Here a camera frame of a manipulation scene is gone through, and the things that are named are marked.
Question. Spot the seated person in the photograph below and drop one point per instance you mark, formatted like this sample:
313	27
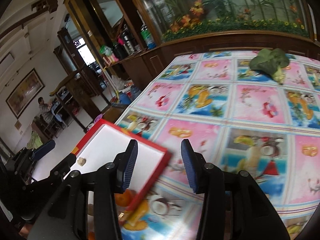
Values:
45	110

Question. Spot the artificial flower glass display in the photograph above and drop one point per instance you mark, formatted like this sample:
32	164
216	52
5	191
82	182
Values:
175	19

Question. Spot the colourful fruit print tablecloth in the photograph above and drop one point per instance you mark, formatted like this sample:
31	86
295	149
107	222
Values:
238	119

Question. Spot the green leafy cauliflower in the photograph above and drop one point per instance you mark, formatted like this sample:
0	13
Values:
271	62

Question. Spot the framed landscape painting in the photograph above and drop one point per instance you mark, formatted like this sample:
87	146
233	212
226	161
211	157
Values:
24	93

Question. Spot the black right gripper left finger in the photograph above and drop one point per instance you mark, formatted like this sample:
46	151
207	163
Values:
111	178

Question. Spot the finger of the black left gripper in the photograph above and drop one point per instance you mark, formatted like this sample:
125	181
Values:
63	167
40	152

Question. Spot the red white gift box lid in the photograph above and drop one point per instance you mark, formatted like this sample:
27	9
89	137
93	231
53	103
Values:
99	146

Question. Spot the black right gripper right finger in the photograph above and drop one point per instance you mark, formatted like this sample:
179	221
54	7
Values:
232	201

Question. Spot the black thermos flask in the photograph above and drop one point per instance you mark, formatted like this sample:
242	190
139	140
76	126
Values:
128	43

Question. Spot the beige fruit chunk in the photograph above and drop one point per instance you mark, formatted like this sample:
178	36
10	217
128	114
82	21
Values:
81	161

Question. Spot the green water bottle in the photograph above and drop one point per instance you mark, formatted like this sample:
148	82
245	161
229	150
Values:
147	37

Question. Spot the orange tangerine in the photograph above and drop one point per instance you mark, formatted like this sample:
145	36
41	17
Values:
124	199

